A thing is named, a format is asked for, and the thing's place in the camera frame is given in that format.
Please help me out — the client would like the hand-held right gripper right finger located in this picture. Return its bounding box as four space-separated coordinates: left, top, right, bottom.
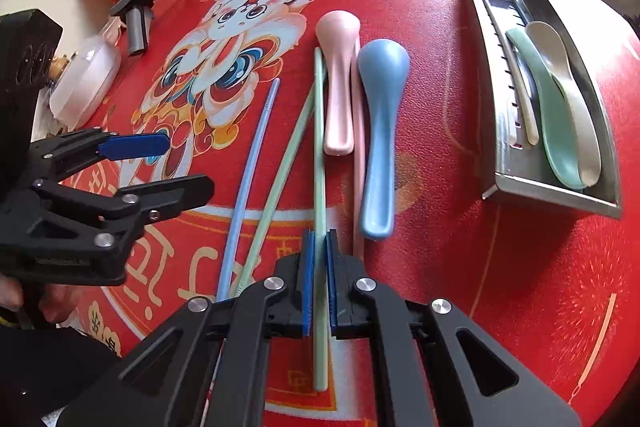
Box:
325 229 583 427

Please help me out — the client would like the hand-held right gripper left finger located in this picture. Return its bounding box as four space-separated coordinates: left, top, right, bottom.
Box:
57 229 316 427

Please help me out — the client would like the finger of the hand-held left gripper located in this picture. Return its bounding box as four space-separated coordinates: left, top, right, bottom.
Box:
0 174 216 259
27 130 170 180

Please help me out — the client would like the blue chopstick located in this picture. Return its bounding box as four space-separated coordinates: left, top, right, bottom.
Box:
216 77 281 303

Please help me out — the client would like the pink chopstick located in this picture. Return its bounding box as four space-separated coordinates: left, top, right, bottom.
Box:
350 34 368 258

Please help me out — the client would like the blue spoon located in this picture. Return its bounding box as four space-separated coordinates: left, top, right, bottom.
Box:
357 39 412 240

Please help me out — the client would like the pink spoon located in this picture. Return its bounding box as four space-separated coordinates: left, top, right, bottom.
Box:
315 10 362 156

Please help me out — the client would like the metal utensil holder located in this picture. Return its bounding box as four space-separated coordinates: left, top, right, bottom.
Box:
459 0 623 220

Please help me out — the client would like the white chopstick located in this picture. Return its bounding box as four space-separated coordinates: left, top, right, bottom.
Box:
502 34 541 146

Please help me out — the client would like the green spoon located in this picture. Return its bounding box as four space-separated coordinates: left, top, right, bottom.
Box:
505 27 586 192

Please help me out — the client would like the white spoon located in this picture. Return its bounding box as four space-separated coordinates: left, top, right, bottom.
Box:
525 21 603 188

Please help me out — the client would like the person's left forearm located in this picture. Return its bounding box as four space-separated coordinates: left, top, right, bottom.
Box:
0 307 123 423

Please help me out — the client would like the person's left hand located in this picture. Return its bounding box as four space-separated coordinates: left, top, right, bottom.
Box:
0 276 83 323

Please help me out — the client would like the clear plastic lidded container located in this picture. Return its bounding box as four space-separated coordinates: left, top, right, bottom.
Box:
49 34 122 128

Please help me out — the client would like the black clamp phone stand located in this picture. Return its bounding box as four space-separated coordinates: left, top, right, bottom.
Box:
110 0 191 58

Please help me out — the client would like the red printed table mat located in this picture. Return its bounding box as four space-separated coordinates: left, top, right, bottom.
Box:
30 0 640 427

